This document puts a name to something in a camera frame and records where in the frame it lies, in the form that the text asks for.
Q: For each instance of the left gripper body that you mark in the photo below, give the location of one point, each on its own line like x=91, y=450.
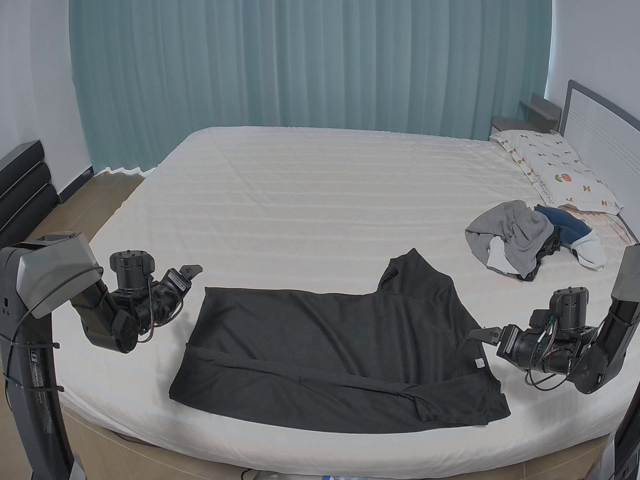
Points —
x=172, y=288

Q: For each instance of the black T-shirt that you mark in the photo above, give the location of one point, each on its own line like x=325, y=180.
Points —
x=325, y=343

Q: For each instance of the grey bedside table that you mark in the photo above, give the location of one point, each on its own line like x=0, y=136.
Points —
x=542, y=110

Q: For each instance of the pile of clothes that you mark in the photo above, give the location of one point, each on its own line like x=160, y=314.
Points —
x=515, y=233

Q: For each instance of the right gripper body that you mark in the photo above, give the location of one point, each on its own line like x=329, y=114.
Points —
x=515, y=348

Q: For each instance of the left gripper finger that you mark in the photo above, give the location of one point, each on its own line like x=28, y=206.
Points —
x=192, y=271

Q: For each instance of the bed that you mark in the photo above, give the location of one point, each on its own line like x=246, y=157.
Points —
x=300, y=208

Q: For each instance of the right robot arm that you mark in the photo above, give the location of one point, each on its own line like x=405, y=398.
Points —
x=600, y=363

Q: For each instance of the black padded bench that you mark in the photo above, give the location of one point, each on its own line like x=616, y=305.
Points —
x=25, y=188

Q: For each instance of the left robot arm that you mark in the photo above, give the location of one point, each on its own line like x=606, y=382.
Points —
x=100, y=313

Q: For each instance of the blue-green curtain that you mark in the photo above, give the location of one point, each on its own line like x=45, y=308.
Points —
x=300, y=43

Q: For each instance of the white printed pillow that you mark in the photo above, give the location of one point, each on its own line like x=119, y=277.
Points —
x=555, y=165

